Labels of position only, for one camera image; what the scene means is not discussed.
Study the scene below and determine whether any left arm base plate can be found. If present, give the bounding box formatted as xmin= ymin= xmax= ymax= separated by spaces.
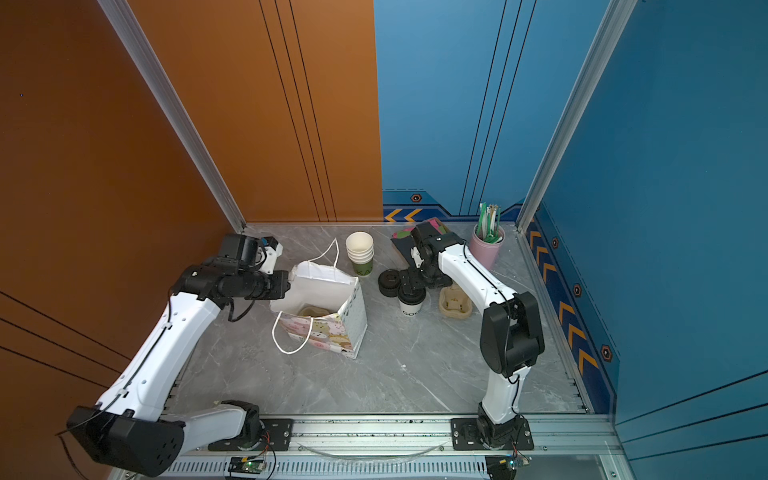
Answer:
xmin=207 ymin=418 xmax=294 ymax=452

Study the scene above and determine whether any stack of black lids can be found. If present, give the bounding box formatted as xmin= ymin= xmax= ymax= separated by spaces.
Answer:
xmin=377 ymin=269 xmax=401 ymax=298

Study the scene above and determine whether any pink metal bucket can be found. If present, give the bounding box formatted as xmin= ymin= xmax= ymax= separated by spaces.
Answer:
xmin=469 ymin=226 xmax=505 ymax=271

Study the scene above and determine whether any beige pulp cup carrier stack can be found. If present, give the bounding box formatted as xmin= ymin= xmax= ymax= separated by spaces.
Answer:
xmin=438 ymin=284 xmax=473 ymax=320

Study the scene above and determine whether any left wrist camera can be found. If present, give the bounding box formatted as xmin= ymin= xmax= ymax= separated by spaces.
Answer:
xmin=257 ymin=236 xmax=283 ymax=274

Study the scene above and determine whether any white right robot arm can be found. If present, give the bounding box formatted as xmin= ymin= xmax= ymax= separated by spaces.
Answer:
xmin=395 ymin=222 xmax=545 ymax=452

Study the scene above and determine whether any stack of paper cups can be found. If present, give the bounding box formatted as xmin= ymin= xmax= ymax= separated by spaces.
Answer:
xmin=345 ymin=231 xmax=374 ymax=276

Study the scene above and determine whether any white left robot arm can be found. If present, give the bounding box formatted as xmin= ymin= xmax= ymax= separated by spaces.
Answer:
xmin=65 ymin=234 xmax=290 ymax=477

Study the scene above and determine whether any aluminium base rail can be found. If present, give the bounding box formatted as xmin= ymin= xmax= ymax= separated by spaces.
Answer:
xmin=107 ymin=412 xmax=634 ymax=480

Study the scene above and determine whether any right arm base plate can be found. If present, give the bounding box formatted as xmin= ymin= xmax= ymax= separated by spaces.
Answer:
xmin=450 ymin=415 xmax=535 ymax=451

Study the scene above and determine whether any dark grey napkin stack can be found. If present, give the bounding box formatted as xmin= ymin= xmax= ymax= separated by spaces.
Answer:
xmin=391 ymin=235 xmax=415 ymax=267

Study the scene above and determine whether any pink napkin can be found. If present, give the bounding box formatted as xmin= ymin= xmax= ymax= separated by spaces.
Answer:
xmin=392 ymin=218 xmax=449 ymax=239

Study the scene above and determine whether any patterned paper gift bag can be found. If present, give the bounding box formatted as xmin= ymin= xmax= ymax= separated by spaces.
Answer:
xmin=270 ymin=239 xmax=368 ymax=359

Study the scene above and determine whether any white paper coffee cup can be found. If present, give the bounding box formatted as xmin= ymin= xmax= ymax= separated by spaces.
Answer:
xmin=398 ymin=297 xmax=424 ymax=316

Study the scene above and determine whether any brown cardboard napkin tray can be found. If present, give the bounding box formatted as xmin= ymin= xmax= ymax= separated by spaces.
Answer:
xmin=391 ymin=218 xmax=449 ymax=267

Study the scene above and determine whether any green circuit board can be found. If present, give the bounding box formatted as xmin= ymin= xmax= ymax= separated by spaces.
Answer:
xmin=227 ymin=456 xmax=267 ymax=477

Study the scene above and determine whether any small circuit board right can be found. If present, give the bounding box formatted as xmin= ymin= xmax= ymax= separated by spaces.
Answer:
xmin=485 ymin=454 xmax=530 ymax=480

